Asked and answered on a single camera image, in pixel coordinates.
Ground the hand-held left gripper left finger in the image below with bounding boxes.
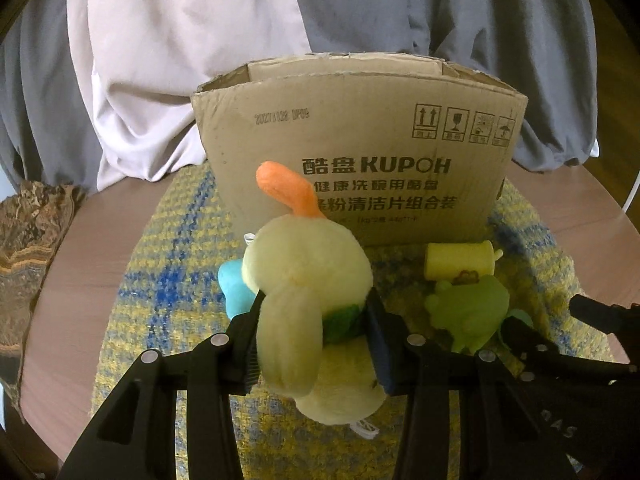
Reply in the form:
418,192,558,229
56,292,266,480

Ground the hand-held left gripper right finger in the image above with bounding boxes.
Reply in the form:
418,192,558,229
364,304,572,480

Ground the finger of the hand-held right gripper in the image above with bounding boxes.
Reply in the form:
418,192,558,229
500,317,640,387
569,294,640,336

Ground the light blue toy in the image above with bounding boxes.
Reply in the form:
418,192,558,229
217,259,258,318

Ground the green frog toy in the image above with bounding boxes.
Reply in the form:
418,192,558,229
425,272,511,353

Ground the yellow plush toy orange ear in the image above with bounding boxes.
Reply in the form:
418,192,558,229
241,161,388,436

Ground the yellow cylinder toy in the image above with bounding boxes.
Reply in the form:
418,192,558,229
424,241,503,281

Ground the brown cardboard box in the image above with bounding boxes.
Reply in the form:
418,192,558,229
190,52,528,248

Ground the yellow blue plaid cloth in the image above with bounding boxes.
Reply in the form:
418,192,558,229
92,160,631,480

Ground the brown patterned cloth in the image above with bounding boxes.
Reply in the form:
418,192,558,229
0,180,88,411

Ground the grey curtain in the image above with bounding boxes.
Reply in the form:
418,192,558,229
285,0,598,173
0,0,106,196

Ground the white curtain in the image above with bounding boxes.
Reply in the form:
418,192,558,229
66,0,313,193

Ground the white cable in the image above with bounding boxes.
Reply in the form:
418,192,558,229
617,160,640,221

